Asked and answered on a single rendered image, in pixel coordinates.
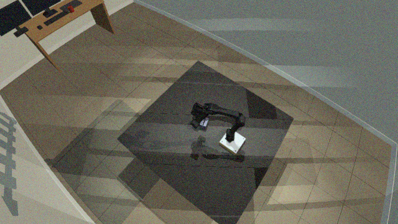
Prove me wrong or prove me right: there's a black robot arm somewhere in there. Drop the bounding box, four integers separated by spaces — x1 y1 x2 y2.
191 103 246 143

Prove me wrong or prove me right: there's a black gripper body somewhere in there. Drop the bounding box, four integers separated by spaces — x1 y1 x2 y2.
190 113 206 129

